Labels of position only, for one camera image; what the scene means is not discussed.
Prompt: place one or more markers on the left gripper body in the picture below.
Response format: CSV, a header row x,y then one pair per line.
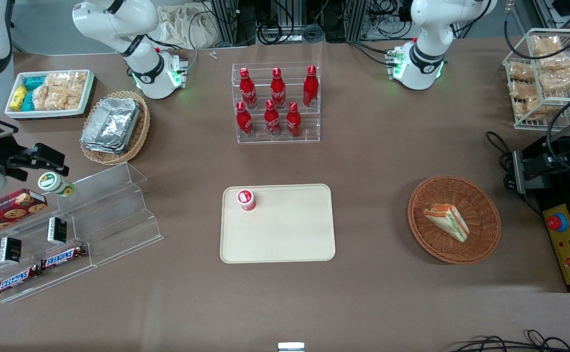
x,y
560,157

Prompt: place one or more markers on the triangular sandwich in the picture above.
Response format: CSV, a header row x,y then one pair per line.
x,y
449,221

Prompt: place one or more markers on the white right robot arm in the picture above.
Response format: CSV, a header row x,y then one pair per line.
x,y
143,58

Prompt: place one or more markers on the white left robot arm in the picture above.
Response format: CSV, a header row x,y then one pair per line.
x,y
427,58

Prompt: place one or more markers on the silver foil tray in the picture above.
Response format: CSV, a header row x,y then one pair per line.
x,y
111,122
104,149

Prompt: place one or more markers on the brown round wicker basket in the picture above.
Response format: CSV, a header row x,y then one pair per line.
x,y
480,234

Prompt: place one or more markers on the white rectangular snack tray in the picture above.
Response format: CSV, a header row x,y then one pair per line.
x,y
87,95

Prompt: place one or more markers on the tan oval wicker basket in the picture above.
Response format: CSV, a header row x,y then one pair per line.
x,y
141,132

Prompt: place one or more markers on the beige plastic tray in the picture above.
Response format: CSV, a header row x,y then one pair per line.
x,y
285,230

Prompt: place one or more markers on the green white lidded cup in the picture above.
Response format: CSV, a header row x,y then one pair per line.
x,y
53,183

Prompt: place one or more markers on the yellow snack packet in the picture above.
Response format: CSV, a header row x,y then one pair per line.
x,y
18,98

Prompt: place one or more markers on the red plaid cookie box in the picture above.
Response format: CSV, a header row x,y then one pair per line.
x,y
6,212

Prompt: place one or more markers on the teal snack packet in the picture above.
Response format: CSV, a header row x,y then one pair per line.
x,y
29,101
34,82

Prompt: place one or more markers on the clear rice cracker packet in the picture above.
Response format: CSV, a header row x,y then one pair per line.
x,y
56,93
76,89
41,98

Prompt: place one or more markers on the clear cracker snack bag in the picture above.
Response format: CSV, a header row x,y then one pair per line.
x,y
520,71
555,63
561,80
527,108
546,45
523,90

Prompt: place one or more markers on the small black box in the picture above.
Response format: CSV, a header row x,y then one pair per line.
x,y
57,230
9,250

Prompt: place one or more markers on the clear acrylic step shelf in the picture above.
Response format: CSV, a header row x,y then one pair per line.
x,y
114,210

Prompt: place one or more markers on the brown Snickers bar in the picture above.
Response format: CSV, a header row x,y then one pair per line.
x,y
64,257
18,279

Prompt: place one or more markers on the beige cloth bag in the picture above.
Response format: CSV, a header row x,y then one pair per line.
x,y
180,27

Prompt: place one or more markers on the red cola bottle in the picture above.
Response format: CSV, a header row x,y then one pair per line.
x,y
293,121
310,88
272,120
244,121
278,90
248,90

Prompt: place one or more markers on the red lidded cup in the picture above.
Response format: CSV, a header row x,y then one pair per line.
x,y
246,199

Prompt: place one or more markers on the clear acrylic bottle rack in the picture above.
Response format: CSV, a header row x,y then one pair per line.
x,y
309,132

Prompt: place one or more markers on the aluminium frame post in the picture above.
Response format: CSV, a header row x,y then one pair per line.
x,y
225,22

